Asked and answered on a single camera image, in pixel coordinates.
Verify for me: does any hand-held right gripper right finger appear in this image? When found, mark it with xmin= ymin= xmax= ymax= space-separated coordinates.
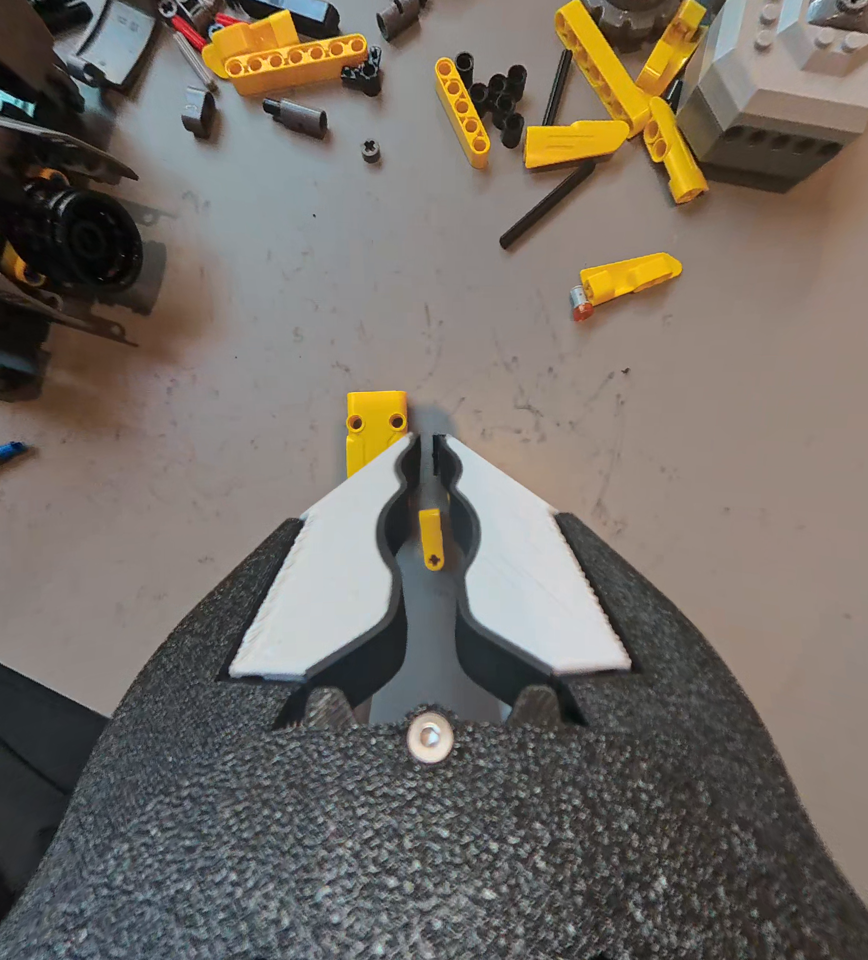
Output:
xmin=432 ymin=433 xmax=633 ymax=706

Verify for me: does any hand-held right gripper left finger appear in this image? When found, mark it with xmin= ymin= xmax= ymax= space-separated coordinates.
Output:
xmin=228 ymin=432 xmax=421 ymax=706

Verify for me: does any small yellow connector piece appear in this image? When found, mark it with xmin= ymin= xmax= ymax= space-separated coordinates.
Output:
xmin=419 ymin=507 xmax=446 ymax=573

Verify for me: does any yellow holed panel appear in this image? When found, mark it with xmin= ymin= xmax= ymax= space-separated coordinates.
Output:
xmin=345 ymin=390 xmax=410 ymax=481

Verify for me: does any grey oval link piece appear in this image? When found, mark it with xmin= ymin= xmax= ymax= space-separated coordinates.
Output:
xmin=181 ymin=86 xmax=219 ymax=140

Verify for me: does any yellow panel with red pin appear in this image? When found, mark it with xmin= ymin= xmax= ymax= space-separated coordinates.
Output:
xmin=570 ymin=252 xmax=684 ymax=324

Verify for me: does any black axle rod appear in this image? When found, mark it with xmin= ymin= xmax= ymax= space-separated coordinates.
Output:
xmin=542 ymin=48 xmax=573 ymax=127
xmin=499 ymin=159 xmax=597 ymax=251

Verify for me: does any yellow grey brick vehicle model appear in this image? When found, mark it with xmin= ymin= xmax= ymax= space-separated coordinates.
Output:
xmin=0 ymin=0 xmax=180 ymax=406

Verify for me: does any yellow wedge panel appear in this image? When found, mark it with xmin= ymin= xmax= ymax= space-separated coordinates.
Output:
xmin=524 ymin=120 xmax=631 ymax=170

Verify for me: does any yellow tube beam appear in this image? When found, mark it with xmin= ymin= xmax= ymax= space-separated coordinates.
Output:
xmin=644 ymin=96 xmax=710 ymax=205

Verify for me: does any dark grey axle connector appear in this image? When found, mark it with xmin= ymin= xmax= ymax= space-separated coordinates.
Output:
xmin=263 ymin=96 xmax=328 ymax=140

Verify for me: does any short yellow holed beam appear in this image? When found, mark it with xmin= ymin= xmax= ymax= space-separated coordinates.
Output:
xmin=435 ymin=57 xmax=491 ymax=170

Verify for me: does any cluster of black pins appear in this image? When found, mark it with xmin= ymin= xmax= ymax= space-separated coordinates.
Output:
xmin=455 ymin=52 xmax=528 ymax=147

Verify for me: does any black angled connector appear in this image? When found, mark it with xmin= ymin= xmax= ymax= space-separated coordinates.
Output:
xmin=340 ymin=46 xmax=384 ymax=97

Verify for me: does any long yellow holed beam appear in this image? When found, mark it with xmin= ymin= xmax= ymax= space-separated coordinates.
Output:
xmin=554 ymin=0 xmax=652 ymax=136

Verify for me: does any yellow seven-hole beam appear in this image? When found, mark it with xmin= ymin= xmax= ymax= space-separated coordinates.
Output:
xmin=224 ymin=33 xmax=369 ymax=97

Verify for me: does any grey axle rod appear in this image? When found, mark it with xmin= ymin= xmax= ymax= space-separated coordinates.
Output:
xmin=175 ymin=45 xmax=221 ymax=95

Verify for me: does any grey battery box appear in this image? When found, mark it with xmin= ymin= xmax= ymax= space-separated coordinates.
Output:
xmin=675 ymin=0 xmax=868 ymax=195

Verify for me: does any short yellow panel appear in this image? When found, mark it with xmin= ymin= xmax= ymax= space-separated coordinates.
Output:
xmin=201 ymin=9 xmax=301 ymax=80

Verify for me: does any yellow curved panel piece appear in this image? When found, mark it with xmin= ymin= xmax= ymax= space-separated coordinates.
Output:
xmin=635 ymin=0 xmax=708 ymax=97

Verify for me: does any dark grey pin connector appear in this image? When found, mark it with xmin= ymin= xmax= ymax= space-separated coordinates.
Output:
xmin=376 ymin=0 xmax=427 ymax=42

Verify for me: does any black rectangular brick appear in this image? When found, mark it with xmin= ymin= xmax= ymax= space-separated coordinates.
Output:
xmin=242 ymin=0 xmax=341 ymax=39

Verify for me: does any dark grey curved panel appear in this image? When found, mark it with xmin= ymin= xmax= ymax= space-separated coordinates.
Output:
xmin=74 ymin=0 xmax=161 ymax=87

